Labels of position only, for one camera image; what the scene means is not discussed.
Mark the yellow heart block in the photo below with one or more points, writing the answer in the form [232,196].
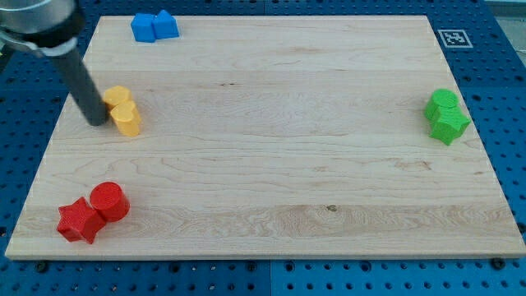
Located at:
[127,118]

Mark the yellow hexagon block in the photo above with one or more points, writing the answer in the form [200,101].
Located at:
[116,95]

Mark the wooden board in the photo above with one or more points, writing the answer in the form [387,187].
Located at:
[283,137]

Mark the blue pentagon block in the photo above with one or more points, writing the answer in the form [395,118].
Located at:
[165,26]

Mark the red cylinder block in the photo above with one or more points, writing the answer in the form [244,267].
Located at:
[109,200]

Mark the blue cube block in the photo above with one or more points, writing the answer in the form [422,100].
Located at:
[142,27]

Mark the green cylinder block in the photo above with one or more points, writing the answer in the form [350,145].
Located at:
[440,98]

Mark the green star block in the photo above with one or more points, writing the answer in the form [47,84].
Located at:
[448,124]

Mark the red star block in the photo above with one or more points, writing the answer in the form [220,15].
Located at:
[79,221]

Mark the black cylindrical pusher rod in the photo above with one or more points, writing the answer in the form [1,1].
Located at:
[71,67]

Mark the white fiducial marker tag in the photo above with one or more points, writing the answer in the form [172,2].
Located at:
[455,39]

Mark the black bolt lower left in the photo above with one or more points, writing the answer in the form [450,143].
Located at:
[41,266]

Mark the black bolt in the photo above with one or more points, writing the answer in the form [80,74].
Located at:
[497,263]
[41,266]

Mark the black bolt lower right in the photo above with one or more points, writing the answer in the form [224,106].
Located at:
[497,263]

